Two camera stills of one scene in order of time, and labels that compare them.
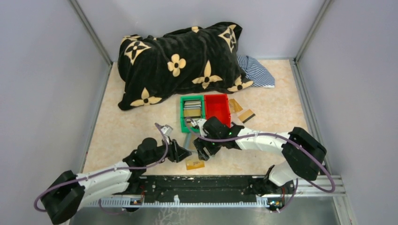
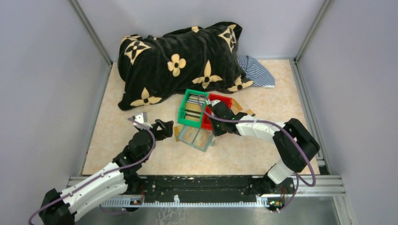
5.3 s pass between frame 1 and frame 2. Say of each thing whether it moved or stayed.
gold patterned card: stayed
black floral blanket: stayed
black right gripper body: moved
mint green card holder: moved
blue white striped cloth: stayed
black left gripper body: moved
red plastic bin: stayed
